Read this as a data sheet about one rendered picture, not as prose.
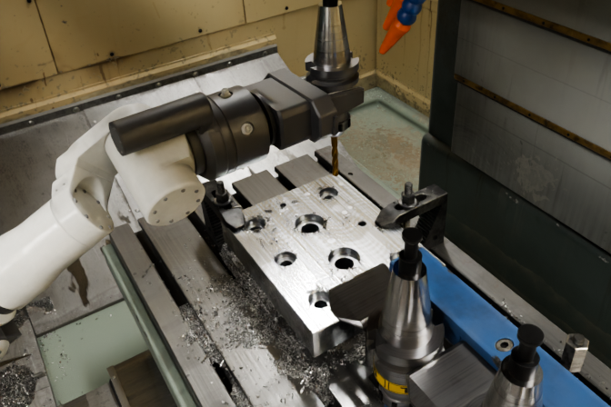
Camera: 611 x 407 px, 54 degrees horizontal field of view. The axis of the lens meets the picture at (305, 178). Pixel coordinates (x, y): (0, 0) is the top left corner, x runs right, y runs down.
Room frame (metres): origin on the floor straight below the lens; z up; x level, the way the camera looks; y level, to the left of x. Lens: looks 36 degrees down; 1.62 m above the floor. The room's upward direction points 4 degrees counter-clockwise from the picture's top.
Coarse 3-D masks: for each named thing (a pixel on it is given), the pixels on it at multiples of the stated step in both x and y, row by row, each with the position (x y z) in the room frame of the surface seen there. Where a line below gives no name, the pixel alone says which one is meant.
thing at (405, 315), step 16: (400, 288) 0.32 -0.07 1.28; (416, 288) 0.32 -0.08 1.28; (384, 304) 0.33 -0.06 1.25; (400, 304) 0.31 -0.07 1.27; (416, 304) 0.31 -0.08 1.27; (384, 320) 0.32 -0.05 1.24; (400, 320) 0.31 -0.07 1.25; (416, 320) 0.31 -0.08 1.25; (432, 320) 0.32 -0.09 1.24; (384, 336) 0.32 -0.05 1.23; (400, 336) 0.31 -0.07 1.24; (416, 336) 0.31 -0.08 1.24
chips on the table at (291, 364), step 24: (216, 288) 0.71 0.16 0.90; (240, 288) 0.70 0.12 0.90; (192, 312) 0.67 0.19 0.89; (216, 312) 0.65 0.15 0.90; (240, 312) 0.65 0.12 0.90; (264, 312) 0.65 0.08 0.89; (192, 336) 0.61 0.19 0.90; (216, 336) 0.61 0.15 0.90; (240, 336) 0.60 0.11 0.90; (264, 336) 0.60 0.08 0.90; (216, 360) 0.57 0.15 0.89; (288, 360) 0.55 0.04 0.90; (312, 384) 0.51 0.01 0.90
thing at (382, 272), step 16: (368, 272) 0.40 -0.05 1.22; (384, 272) 0.40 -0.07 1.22; (336, 288) 0.39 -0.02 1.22; (352, 288) 0.39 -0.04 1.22; (368, 288) 0.38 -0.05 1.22; (384, 288) 0.38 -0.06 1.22; (336, 304) 0.37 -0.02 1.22; (352, 304) 0.37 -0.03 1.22; (368, 304) 0.36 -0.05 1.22; (352, 320) 0.35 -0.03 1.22
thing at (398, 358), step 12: (372, 312) 0.35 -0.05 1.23; (432, 312) 0.35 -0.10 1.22; (372, 324) 0.33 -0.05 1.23; (372, 336) 0.33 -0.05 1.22; (432, 336) 0.32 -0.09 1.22; (444, 336) 0.32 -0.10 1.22; (372, 348) 0.33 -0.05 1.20; (384, 348) 0.31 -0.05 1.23; (396, 348) 0.31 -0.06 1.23; (420, 348) 0.31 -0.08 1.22; (432, 348) 0.31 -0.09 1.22; (384, 360) 0.31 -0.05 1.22; (396, 360) 0.30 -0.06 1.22; (408, 360) 0.30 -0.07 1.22; (420, 360) 0.30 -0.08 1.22; (432, 360) 0.30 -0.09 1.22; (396, 372) 0.30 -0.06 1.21
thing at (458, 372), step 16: (448, 352) 0.31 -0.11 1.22; (464, 352) 0.31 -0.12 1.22; (416, 368) 0.30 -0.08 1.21; (432, 368) 0.29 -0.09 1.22; (448, 368) 0.29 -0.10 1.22; (464, 368) 0.29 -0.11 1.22; (480, 368) 0.29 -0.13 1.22; (416, 384) 0.28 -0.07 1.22; (432, 384) 0.28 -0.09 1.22; (448, 384) 0.28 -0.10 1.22; (464, 384) 0.28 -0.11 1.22; (480, 384) 0.28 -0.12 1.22; (416, 400) 0.27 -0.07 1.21; (432, 400) 0.27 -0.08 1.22; (448, 400) 0.27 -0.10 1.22; (464, 400) 0.26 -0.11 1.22
